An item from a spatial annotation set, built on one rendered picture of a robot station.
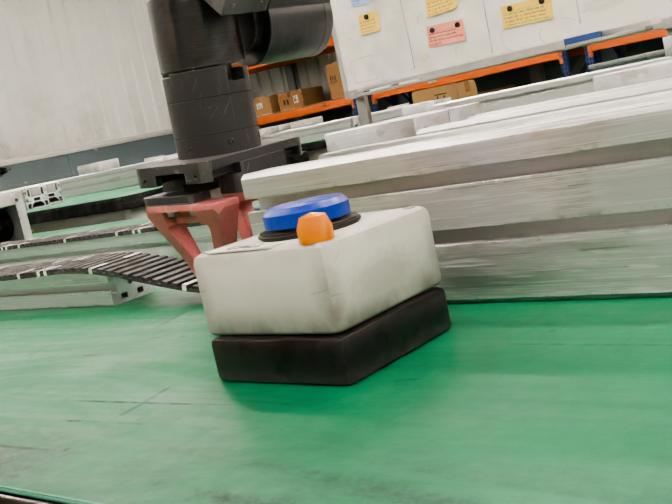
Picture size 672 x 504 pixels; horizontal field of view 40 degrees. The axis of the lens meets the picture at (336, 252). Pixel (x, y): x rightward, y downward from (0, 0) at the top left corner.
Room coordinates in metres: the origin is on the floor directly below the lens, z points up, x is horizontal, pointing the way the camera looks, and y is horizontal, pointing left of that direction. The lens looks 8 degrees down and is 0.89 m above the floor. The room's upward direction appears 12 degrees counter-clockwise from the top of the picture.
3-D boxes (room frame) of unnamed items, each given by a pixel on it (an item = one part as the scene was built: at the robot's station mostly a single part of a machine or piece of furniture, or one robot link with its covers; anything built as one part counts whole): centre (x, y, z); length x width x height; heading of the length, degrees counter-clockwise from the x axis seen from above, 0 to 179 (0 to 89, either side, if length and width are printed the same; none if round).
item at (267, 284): (0.42, 0.00, 0.81); 0.10 x 0.08 x 0.06; 139
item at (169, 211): (0.62, 0.07, 0.83); 0.07 x 0.07 x 0.09; 53
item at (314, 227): (0.37, 0.01, 0.85); 0.02 x 0.02 x 0.01
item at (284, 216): (0.42, 0.01, 0.84); 0.04 x 0.04 x 0.02
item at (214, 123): (0.63, 0.06, 0.90); 0.10 x 0.07 x 0.07; 143
